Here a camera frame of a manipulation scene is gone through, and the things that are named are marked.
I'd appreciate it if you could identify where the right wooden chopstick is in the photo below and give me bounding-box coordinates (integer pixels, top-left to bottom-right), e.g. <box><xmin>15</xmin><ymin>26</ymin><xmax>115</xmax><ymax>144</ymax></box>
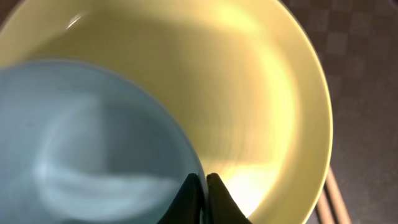
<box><xmin>325</xmin><ymin>167</ymin><xmax>352</xmax><ymax>224</ymax></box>

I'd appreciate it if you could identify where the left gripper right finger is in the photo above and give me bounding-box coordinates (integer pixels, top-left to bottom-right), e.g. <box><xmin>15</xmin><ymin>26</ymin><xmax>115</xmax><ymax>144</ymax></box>
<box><xmin>206</xmin><ymin>173</ymin><xmax>251</xmax><ymax>224</ymax></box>

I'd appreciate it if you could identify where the yellow plate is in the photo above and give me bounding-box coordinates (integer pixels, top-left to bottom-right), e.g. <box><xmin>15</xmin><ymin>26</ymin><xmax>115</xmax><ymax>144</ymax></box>
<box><xmin>1</xmin><ymin>1</ymin><xmax>333</xmax><ymax>223</ymax></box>

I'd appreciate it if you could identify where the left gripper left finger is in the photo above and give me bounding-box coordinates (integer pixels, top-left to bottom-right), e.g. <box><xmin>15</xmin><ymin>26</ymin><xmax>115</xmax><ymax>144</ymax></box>
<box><xmin>158</xmin><ymin>173</ymin><xmax>205</xmax><ymax>224</ymax></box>

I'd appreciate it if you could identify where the left wooden chopstick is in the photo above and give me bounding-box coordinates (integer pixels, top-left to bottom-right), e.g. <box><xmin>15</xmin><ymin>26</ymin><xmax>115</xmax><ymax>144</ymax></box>
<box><xmin>316</xmin><ymin>190</ymin><xmax>335</xmax><ymax>224</ymax></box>

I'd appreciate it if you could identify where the light blue bowl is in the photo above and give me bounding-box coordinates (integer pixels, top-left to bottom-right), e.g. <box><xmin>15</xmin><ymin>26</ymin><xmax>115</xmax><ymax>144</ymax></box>
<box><xmin>1</xmin><ymin>60</ymin><xmax>204</xmax><ymax>223</ymax></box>

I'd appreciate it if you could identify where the wooden chopstick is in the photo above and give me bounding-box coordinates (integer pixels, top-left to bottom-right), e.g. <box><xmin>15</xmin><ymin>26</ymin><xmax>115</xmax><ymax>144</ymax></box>
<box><xmin>325</xmin><ymin>167</ymin><xmax>352</xmax><ymax>224</ymax></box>
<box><xmin>316</xmin><ymin>190</ymin><xmax>335</xmax><ymax>224</ymax></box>

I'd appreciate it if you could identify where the dark brown serving tray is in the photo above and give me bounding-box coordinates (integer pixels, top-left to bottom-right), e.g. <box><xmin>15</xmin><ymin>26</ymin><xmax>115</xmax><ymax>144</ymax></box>
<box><xmin>284</xmin><ymin>0</ymin><xmax>397</xmax><ymax>223</ymax></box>

